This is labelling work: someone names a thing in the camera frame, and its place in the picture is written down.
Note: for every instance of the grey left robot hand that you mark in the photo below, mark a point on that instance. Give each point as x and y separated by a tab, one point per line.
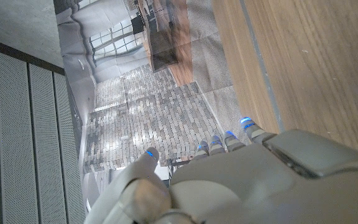
244	186

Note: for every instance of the printed office backdrop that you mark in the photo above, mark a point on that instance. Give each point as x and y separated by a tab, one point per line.
154	118

